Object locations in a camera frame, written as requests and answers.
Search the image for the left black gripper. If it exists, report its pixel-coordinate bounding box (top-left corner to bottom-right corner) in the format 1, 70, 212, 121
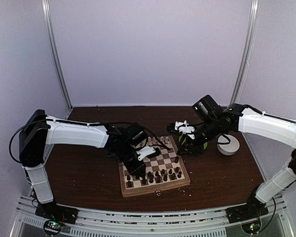
116, 143, 146, 177

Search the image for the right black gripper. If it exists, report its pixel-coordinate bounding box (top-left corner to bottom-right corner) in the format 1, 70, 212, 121
177, 117, 221, 156

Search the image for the wooden chess board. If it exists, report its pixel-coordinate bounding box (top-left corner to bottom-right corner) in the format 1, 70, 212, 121
119, 135, 190, 198

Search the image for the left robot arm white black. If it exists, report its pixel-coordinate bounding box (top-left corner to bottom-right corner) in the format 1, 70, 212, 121
15, 110, 155, 219

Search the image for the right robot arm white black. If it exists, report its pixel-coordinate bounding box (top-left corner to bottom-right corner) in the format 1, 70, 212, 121
168, 95, 296, 218

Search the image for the white chess pieces row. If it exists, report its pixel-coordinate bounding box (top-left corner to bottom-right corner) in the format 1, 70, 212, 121
148, 136, 171, 148

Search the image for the green plate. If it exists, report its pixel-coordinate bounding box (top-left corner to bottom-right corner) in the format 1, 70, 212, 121
179, 134, 208, 152

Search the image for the white bowl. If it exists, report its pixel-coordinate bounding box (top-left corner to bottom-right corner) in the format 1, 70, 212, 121
217, 134, 240, 156

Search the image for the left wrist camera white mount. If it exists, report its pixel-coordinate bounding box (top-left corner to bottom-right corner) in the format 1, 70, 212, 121
136, 146, 156, 161

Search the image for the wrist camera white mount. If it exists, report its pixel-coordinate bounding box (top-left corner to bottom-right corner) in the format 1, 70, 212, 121
166, 120, 195, 139
136, 146, 156, 161

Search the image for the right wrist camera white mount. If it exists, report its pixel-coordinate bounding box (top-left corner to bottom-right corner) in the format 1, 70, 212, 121
166, 120, 195, 139

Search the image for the front aluminium rail base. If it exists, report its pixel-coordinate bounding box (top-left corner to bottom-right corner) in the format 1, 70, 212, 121
12, 194, 291, 237

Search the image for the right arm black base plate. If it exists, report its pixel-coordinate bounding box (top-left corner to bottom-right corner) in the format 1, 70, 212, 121
226, 204, 269, 224

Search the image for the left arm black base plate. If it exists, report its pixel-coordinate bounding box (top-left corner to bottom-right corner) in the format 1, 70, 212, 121
35, 205, 78, 224

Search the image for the right aluminium frame post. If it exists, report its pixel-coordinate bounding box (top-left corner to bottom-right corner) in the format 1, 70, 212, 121
230, 0, 260, 104

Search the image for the aluminium frame post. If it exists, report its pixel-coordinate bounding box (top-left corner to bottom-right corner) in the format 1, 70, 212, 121
41, 0, 73, 110
230, 0, 260, 104

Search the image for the left aluminium frame post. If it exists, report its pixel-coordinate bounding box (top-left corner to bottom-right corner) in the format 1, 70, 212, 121
41, 0, 73, 110

